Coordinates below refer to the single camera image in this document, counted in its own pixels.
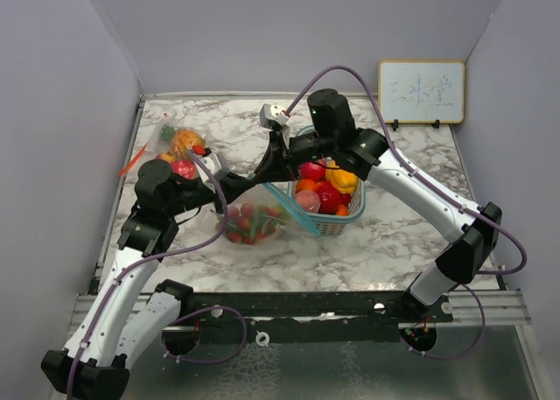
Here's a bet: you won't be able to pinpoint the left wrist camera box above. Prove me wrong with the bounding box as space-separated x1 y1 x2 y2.
191 146 228 191

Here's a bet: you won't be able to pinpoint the light blue plastic basket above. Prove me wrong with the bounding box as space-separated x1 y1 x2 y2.
287 127 366 236

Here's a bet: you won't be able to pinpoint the clear zip top bag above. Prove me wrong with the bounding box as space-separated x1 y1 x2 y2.
119 113 206 177

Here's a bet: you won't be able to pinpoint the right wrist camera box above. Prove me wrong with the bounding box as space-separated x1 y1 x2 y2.
259 103 290 131

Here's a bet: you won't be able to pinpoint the orange toy tangerine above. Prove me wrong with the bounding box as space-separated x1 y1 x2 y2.
296 179 318 193

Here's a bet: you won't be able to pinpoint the small whiteboard with stand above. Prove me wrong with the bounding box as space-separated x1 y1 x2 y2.
378 60 466 128

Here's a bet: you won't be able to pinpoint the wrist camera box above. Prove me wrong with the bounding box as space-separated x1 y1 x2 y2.
259 103 290 131
191 146 228 191

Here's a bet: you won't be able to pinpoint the purple cable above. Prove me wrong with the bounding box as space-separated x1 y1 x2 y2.
286 65 528 361
65 148 249 400

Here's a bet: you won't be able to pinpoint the orange toy pineapple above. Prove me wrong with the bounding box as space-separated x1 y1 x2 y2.
160 124 206 157

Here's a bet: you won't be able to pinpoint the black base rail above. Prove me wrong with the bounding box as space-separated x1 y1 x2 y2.
156 279 452 344

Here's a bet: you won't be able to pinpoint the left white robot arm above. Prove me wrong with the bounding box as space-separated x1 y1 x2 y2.
41 154 255 399

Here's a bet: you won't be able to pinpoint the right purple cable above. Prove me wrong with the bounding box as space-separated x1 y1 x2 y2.
286 65 528 361

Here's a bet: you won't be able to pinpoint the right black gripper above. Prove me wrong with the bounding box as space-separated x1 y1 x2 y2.
251 131 335 184

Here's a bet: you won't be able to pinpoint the pink toy peach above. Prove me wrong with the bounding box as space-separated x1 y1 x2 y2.
294 190 321 214

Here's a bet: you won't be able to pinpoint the red toy strawberries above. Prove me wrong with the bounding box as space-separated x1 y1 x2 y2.
223 202 288 246

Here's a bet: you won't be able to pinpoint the yellow toy pepper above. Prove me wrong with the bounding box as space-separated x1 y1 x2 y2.
325 160 359 194

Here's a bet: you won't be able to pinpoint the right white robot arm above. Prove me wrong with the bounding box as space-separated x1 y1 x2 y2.
255 88 502 322

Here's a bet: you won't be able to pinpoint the blue plastic strip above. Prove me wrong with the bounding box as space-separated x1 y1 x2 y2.
216 172 320 248

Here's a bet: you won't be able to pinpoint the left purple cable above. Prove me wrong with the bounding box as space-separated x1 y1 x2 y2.
65 148 249 400

